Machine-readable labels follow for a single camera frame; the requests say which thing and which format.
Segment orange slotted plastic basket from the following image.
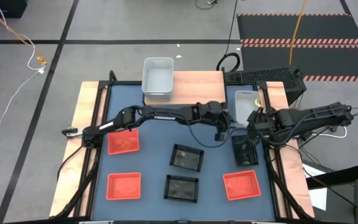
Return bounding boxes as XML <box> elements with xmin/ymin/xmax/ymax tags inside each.
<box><xmin>223</xmin><ymin>170</ymin><xmax>262</xmax><ymax>201</ymax></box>
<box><xmin>106</xmin><ymin>172</ymin><xmax>142</xmax><ymax>201</ymax></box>
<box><xmin>108</xmin><ymin>129</ymin><xmax>140</xmax><ymax>156</ymax></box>

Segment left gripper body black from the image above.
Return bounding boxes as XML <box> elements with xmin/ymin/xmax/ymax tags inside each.
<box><xmin>211</xmin><ymin>113</ymin><xmax>231</xmax><ymax>134</ymax></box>

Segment black hazard-striped floor mat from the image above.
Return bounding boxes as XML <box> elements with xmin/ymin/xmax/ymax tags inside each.
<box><xmin>240</xmin><ymin>43</ymin><xmax>358</xmax><ymax>82</ymax></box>
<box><xmin>237</xmin><ymin>13</ymin><xmax>358</xmax><ymax>44</ymax></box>

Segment black slotted plastic basket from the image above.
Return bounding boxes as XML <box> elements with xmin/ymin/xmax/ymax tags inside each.
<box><xmin>169</xmin><ymin>143</ymin><xmax>204</xmax><ymax>172</ymax></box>
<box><xmin>231</xmin><ymin>134</ymin><xmax>260</xmax><ymax>167</ymax></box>
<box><xmin>163</xmin><ymin>174</ymin><xmax>200</xmax><ymax>203</ymax></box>

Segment black floor box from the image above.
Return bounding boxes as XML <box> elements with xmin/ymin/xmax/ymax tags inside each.
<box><xmin>0</xmin><ymin>0</ymin><xmax>28</xmax><ymax>19</ymax></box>

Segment yellow hanging cable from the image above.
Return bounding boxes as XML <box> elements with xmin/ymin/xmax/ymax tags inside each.
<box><xmin>289</xmin><ymin>0</ymin><xmax>307</xmax><ymax>65</ymax></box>

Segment black floor cable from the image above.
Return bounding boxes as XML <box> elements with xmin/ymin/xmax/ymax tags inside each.
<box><xmin>216</xmin><ymin>0</ymin><xmax>241</xmax><ymax>73</ymax></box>

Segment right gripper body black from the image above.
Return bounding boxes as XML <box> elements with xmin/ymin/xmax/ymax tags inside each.
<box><xmin>246</xmin><ymin>107</ymin><xmax>275</xmax><ymax>139</ymax></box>

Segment white plastic bin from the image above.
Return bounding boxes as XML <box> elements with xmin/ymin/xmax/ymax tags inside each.
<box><xmin>141</xmin><ymin>57</ymin><xmax>175</xmax><ymax>96</ymax></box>
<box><xmin>234</xmin><ymin>90</ymin><xmax>262</xmax><ymax>127</ymax></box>

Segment white floor cable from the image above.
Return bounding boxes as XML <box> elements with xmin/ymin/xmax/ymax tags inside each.
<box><xmin>0</xmin><ymin>0</ymin><xmax>45</xmax><ymax>141</ymax></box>

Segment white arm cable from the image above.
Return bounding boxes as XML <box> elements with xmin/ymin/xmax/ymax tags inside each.
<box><xmin>311</xmin><ymin>126</ymin><xmax>348</xmax><ymax>139</ymax></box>

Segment black side desk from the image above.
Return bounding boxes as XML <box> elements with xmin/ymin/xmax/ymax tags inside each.
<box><xmin>306</xmin><ymin>163</ymin><xmax>358</xmax><ymax>224</ymax></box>

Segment grey-blue table mat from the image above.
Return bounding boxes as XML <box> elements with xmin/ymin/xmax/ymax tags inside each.
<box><xmin>91</xmin><ymin>83</ymin><xmax>276</xmax><ymax>220</ymax></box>

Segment orange floor cable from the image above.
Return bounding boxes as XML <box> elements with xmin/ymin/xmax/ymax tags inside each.
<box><xmin>0</xmin><ymin>0</ymin><xmax>48</xmax><ymax>65</ymax></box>

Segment white paper sheet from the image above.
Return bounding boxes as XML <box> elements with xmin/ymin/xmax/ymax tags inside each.
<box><xmin>303</xmin><ymin>161</ymin><xmax>328</xmax><ymax>211</ymax></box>

